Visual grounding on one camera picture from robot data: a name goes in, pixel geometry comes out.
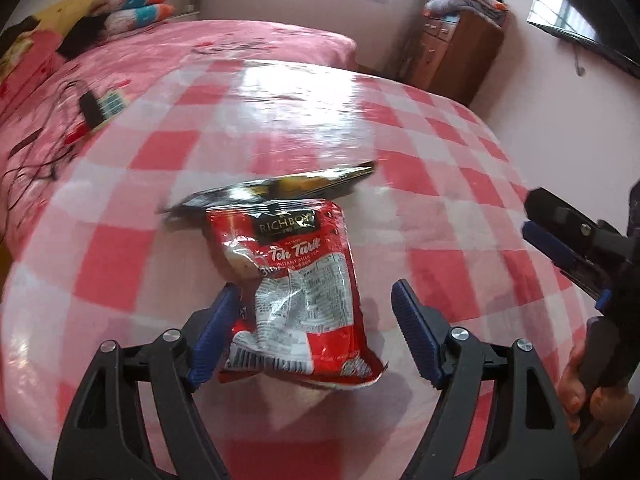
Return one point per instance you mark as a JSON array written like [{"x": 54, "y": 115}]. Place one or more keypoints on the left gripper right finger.
[{"x": 526, "y": 436}]

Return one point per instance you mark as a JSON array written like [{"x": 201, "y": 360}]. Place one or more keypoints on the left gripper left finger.
[{"x": 104, "y": 435}]

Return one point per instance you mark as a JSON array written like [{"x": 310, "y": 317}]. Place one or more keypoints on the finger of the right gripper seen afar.
[{"x": 556, "y": 251}]

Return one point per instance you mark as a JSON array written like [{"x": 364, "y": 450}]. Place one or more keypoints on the red Teh Tarik packet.
[{"x": 302, "y": 320}]

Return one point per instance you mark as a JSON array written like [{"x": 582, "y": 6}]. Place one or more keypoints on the black yellow snack wrapper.
[{"x": 326, "y": 184}]

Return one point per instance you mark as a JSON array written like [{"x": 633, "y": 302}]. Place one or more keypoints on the right hand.
[{"x": 611, "y": 406}]

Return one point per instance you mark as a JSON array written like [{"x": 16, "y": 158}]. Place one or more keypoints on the red white checkered tablecloth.
[{"x": 443, "y": 211}]

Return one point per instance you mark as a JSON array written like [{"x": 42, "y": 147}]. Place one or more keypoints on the brown wooden cabinet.
[{"x": 451, "y": 56}]

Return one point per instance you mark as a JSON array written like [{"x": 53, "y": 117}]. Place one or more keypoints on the folded blankets pile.
[{"x": 494, "y": 10}]

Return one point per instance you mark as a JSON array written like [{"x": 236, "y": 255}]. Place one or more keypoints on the white power strip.
[{"x": 111, "y": 104}]

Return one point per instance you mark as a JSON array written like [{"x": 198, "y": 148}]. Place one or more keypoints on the pink bed cover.
[{"x": 47, "y": 131}]

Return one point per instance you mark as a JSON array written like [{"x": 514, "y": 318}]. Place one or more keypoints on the pink pillow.
[{"x": 27, "y": 67}]

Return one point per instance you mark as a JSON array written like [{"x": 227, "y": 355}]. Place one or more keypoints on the black garment by pillows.
[{"x": 82, "y": 36}]

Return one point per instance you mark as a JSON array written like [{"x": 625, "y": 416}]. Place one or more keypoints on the black garment on headboard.
[{"x": 11, "y": 34}]

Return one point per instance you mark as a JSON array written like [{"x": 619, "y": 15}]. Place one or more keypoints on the lower striped colourful pillow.
[{"x": 128, "y": 20}]

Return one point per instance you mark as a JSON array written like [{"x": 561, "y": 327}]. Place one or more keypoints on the yellow headboard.
[{"x": 55, "y": 16}]

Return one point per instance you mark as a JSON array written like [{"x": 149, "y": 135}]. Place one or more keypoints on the wall mounted television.
[{"x": 609, "y": 28}]

